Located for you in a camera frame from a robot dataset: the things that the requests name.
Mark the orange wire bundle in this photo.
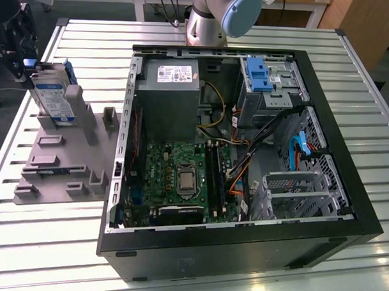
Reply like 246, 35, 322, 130
227, 175, 245, 198

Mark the red orange disk power wire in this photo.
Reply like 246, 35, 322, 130
294, 145, 330, 172

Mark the blue drive latch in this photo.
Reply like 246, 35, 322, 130
243, 57, 275, 93

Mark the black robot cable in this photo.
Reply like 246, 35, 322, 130
156, 0, 181, 27

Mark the brown wooden cabinet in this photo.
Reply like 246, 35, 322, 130
317, 0, 389, 73

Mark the yellow black power wire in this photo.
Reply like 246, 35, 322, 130
196, 80, 228, 131

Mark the blue data wire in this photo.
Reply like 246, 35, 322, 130
289, 131, 314, 172

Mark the hard disk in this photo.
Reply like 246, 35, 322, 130
19, 58, 80, 128

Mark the silver CPU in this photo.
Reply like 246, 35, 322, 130
178, 172, 197, 191

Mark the CPU socket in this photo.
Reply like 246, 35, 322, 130
174, 163, 202, 199

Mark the black graphics card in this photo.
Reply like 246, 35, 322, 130
155, 203, 206, 227

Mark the thin red wire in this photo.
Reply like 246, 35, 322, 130
132, 110, 142, 165

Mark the grey optical drive cage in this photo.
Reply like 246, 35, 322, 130
236, 56, 312, 131

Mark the black PC case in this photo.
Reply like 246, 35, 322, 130
95, 42, 389, 290

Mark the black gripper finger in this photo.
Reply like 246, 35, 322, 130
0, 33, 28, 83
17, 1, 40, 61

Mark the green motherboard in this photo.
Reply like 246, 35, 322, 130
124, 139, 243, 231

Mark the spare RAM stick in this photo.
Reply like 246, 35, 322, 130
36, 167, 69, 177

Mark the black wire bundle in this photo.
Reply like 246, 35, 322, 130
245, 105, 304, 163

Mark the grey parts rack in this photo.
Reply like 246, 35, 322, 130
13, 83, 123, 211

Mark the black RAM stick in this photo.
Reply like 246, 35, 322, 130
204, 142, 217, 217

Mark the grey power supply unit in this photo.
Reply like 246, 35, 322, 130
135, 56, 203, 146

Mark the silver disk bay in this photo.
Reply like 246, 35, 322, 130
261, 168, 344, 221

